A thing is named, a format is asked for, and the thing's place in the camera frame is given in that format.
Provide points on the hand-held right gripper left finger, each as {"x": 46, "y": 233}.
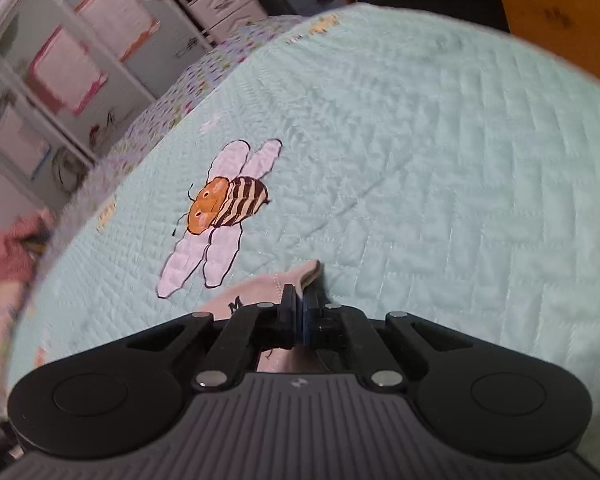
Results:
{"x": 290, "y": 317}

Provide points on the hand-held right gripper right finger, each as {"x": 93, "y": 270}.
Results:
{"x": 310, "y": 320}

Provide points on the beige smiley print pants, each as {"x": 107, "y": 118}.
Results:
{"x": 260, "y": 290}

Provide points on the green quilted bee blanket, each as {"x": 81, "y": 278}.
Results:
{"x": 405, "y": 160}

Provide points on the floral bed sheet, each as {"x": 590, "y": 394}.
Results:
{"x": 190, "y": 85}

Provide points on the red checkered cloth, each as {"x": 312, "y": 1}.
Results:
{"x": 10, "y": 245}

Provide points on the white drawer cabinet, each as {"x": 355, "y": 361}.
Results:
{"x": 225, "y": 2}

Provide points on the blue framed poster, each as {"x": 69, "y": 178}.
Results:
{"x": 20, "y": 142}

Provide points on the pink framed poster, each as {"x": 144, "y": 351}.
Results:
{"x": 65, "y": 70}

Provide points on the orange framed poster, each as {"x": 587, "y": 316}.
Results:
{"x": 117, "y": 15}

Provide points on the white wardrobe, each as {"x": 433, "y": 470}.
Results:
{"x": 30, "y": 20}

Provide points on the wooden nightstand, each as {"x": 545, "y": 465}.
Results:
{"x": 555, "y": 10}

